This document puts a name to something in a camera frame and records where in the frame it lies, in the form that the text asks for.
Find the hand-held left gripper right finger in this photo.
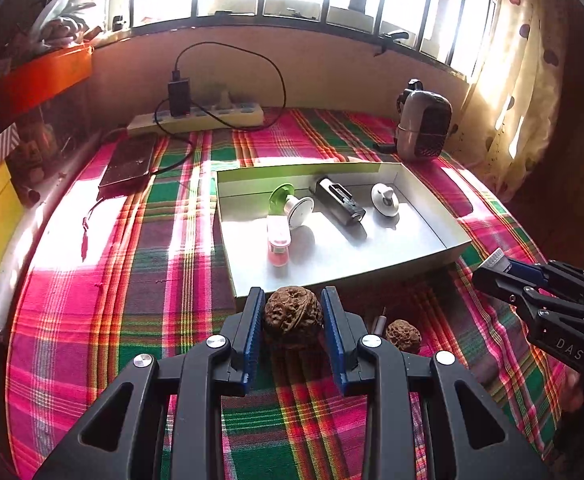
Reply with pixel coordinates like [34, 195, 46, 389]
[320, 286, 548, 480]

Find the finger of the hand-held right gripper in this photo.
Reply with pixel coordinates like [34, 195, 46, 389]
[472, 265, 584, 322]
[508, 258, 584, 307]

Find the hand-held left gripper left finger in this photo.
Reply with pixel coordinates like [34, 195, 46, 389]
[34, 287, 267, 480]

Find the brown walnut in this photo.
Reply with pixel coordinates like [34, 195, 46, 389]
[263, 285, 323, 346]
[384, 319, 423, 356]

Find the white green cardboard box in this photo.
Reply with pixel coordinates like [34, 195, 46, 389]
[214, 162, 473, 311]

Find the pink plastic clip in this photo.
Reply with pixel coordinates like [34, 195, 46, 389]
[266, 214, 293, 270]

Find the green white spool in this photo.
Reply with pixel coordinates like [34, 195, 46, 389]
[271, 182, 315, 231]

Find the black battery device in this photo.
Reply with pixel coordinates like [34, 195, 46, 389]
[309, 176, 367, 228]

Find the large white round hook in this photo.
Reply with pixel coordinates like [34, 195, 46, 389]
[371, 182, 403, 218]

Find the pink green plaid cloth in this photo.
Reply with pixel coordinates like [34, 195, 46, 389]
[4, 107, 580, 480]

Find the cream dotted curtain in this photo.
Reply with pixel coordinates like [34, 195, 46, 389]
[472, 0, 563, 203]

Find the small grey fan heater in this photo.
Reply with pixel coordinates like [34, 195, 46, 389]
[393, 78, 454, 162]

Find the dark phone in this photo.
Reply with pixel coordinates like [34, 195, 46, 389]
[98, 134, 157, 190]

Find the white power strip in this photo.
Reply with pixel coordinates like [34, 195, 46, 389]
[126, 101, 264, 137]

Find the black charger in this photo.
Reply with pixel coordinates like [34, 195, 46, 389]
[168, 69, 193, 118]

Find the orange box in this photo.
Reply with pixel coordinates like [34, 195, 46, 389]
[0, 42, 95, 118]

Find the pile of plastic bags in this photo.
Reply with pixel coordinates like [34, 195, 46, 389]
[26, 0, 107, 53]

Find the black charger cable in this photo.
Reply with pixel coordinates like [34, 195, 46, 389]
[153, 42, 287, 176]

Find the black window handle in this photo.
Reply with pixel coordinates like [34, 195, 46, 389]
[374, 31, 410, 56]

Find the barred window frame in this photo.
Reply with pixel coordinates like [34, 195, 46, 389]
[79, 0, 503, 81]

